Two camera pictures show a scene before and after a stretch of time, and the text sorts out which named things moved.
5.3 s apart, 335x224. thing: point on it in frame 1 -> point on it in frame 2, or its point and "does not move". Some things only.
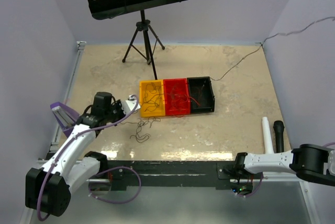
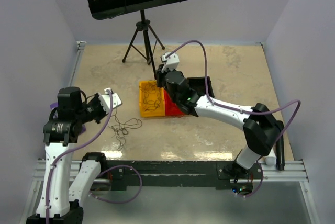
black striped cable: x=287 y=33 -> x=152 y=96
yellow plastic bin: x=152 y=98 does not move
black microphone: x=278 y=126 does not move
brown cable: x=142 y=137 -> x=120 y=128
